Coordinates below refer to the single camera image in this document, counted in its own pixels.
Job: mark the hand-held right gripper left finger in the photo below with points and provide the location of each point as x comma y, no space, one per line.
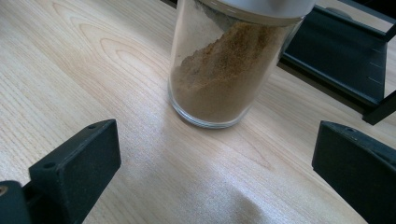
74,168

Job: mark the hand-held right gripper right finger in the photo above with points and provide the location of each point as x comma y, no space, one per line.
361,168

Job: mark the black metal shelf rack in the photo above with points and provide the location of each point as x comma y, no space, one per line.
342,59

